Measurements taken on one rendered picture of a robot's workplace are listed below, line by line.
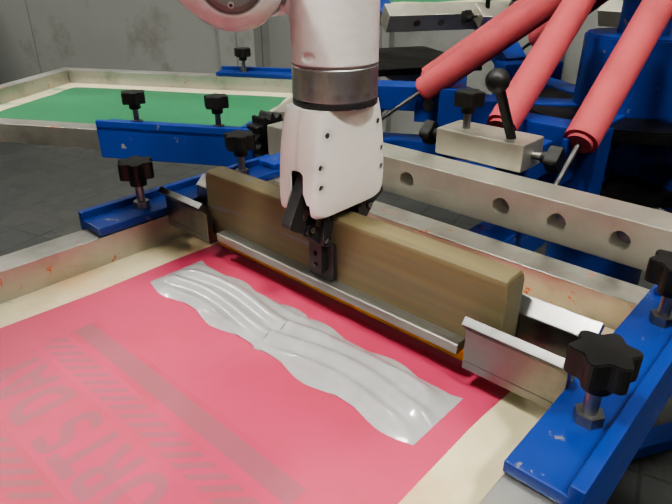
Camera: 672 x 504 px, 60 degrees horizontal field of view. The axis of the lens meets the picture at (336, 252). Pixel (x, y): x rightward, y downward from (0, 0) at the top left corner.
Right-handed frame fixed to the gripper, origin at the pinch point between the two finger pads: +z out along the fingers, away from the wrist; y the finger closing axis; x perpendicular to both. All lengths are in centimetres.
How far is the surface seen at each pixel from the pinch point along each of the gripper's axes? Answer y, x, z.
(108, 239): 11.1, -25.7, 2.9
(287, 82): -68, -79, 3
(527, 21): -66, -15, -16
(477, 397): 2.9, 18.4, 6.1
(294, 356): 9.9, 4.0, 5.4
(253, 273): 1.7, -11.3, 6.0
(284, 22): -250, -276, 14
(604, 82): -51, 6, -10
